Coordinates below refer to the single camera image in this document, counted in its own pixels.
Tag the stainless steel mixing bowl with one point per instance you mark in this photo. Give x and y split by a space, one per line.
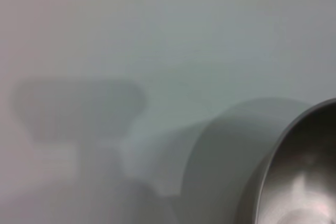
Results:
302 161

